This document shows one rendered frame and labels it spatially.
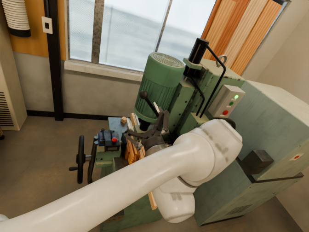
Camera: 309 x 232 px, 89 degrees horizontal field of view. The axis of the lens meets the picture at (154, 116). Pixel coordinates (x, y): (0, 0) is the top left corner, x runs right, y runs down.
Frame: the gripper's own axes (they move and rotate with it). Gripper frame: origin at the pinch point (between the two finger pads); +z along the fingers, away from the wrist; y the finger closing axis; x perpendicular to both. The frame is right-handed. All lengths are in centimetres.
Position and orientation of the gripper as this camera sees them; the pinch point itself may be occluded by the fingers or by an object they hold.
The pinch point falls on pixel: (142, 113)
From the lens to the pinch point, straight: 68.7
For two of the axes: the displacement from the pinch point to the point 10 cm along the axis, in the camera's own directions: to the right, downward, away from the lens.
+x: -4.2, -5.8, -7.0
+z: -2.9, -6.5, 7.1
